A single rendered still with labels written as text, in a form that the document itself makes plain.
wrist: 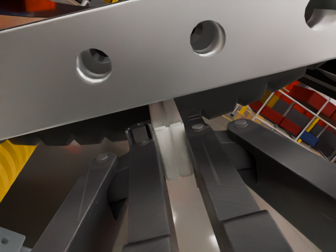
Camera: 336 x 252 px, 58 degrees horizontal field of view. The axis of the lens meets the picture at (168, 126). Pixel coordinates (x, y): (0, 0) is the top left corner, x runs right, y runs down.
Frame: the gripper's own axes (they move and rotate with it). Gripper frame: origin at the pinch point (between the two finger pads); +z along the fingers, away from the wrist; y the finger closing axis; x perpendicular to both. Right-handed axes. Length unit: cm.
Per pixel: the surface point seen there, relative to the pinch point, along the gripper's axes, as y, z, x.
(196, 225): 3, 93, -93
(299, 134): 193, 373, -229
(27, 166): -51, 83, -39
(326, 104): 234, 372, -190
